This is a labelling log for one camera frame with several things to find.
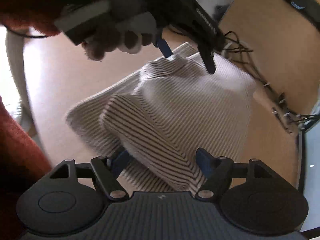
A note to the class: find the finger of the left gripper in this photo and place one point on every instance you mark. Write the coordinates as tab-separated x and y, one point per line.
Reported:
207	54
162	45

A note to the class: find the right red sleeve forearm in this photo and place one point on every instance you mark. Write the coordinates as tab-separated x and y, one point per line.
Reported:
22	165

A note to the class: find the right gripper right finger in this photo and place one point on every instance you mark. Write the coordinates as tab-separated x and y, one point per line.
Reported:
217	171

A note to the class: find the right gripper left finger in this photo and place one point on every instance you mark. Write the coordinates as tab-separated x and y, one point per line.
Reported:
106	172

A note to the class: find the right computer monitor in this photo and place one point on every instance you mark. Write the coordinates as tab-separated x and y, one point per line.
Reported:
308	152

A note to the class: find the left red sleeve forearm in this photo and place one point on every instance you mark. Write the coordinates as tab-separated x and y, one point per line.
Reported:
37	14

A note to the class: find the beige striped knit sweater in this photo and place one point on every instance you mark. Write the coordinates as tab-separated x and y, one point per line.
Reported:
163	113

